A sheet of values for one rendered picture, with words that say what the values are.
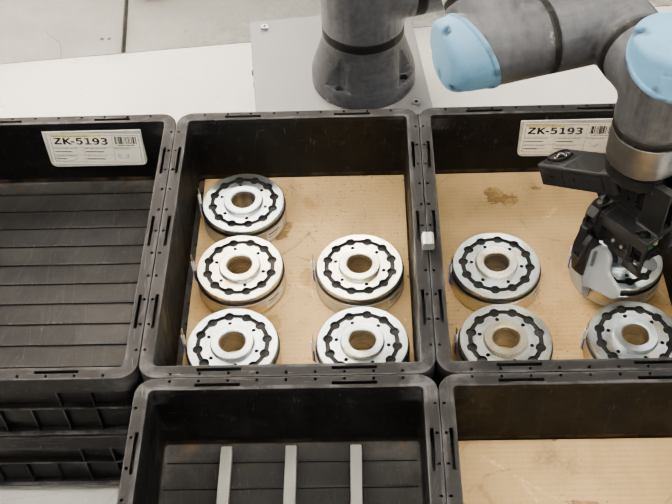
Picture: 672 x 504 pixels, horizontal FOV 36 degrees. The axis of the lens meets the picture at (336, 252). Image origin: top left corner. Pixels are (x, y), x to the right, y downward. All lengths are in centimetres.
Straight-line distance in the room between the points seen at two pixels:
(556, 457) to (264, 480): 30
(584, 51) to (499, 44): 9
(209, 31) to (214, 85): 131
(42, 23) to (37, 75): 137
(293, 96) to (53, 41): 166
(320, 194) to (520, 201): 26
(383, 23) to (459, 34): 45
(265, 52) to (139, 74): 26
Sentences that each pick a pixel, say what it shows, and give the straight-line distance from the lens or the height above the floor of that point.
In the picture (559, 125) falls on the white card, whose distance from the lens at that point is 133.
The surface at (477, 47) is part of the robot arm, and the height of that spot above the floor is 118.
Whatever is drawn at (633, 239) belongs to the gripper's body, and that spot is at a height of 99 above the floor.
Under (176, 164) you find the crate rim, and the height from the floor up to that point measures 93.
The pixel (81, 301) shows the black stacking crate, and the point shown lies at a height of 83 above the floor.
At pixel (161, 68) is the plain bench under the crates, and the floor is 70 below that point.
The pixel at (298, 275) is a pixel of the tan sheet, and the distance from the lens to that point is 125.
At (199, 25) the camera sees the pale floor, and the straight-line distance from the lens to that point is 306.
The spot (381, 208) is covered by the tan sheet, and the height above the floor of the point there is 83.
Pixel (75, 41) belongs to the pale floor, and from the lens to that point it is 309.
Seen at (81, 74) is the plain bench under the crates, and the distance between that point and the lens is 180.
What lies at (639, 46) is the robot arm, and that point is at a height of 120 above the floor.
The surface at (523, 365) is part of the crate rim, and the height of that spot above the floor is 92.
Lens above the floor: 178
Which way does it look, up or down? 49 degrees down
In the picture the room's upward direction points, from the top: 3 degrees counter-clockwise
